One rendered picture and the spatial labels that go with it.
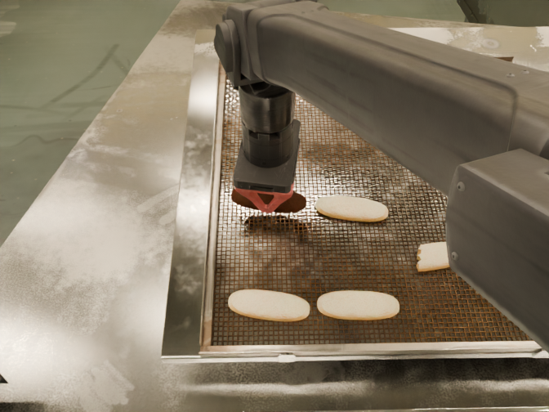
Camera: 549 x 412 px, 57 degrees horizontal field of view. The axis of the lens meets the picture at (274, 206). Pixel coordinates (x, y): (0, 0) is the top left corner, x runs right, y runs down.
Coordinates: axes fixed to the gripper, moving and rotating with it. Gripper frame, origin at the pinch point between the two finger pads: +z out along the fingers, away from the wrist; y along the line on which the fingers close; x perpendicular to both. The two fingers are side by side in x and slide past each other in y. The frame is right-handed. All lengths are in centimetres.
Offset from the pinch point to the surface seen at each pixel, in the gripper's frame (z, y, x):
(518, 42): 4, -42, 38
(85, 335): 12.3, 17.5, -22.3
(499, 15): 90, -183, 81
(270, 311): 3.6, 14.2, 2.2
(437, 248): 3.5, 2.7, 22.3
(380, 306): 3.6, 11.8, 15.2
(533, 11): 71, -159, 85
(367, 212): 3.3, -1.5, 13.1
